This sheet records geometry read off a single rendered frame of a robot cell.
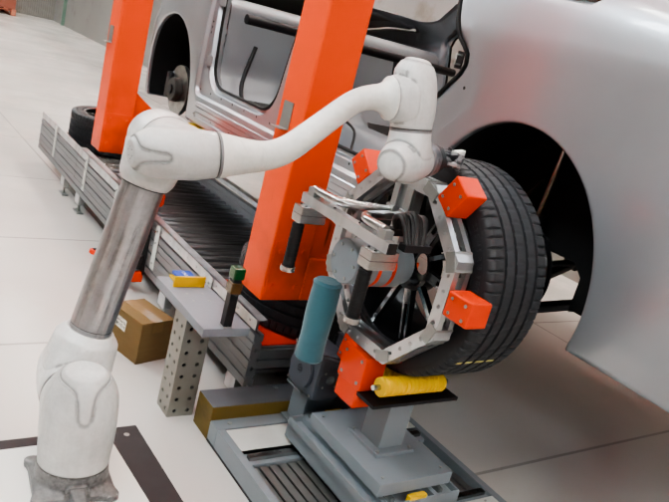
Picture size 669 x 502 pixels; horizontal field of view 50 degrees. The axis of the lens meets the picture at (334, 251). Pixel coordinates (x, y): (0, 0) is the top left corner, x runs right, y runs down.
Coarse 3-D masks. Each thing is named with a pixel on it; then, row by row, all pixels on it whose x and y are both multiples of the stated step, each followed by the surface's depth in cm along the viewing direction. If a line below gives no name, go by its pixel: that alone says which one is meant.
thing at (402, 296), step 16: (384, 192) 221; (464, 224) 193; (432, 240) 206; (416, 256) 217; (432, 256) 206; (416, 272) 217; (432, 272) 206; (368, 288) 232; (384, 288) 235; (400, 288) 218; (416, 288) 211; (368, 304) 228; (384, 304) 222; (400, 304) 236; (416, 304) 240; (368, 320) 225; (384, 320) 227; (400, 320) 216; (416, 320) 234; (384, 336) 218; (400, 336) 215
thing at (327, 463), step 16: (304, 416) 250; (288, 432) 247; (304, 432) 240; (304, 448) 239; (320, 448) 237; (320, 464) 231; (336, 464) 230; (336, 480) 224; (352, 480) 224; (352, 496) 217; (368, 496) 218; (384, 496) 216; (400, 496) 223; (416, 496) 219; (432, 496) 223; (448, 496) 228
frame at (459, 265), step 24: (360, 192) 217; (432, 192) 191; (336, 240) 226; (456, 240) 186; (456, 264) 183; (456, 288) 189; (336, 312) 224; (432, 312) 190; (360, 336) 214; (432, 336) 189; (384, 360) 204
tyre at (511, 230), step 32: (480, 160) 216; (512, 192) 200; (480, 224) 188; (512, 224) 193; (480, 256) 188; (512, 256) 190; (544, 256) 198; (480, 288) 188; (512, 288) 190; (512, 320) 194; (448, 352) 196; (480, 352) 197; (512, 352) 206
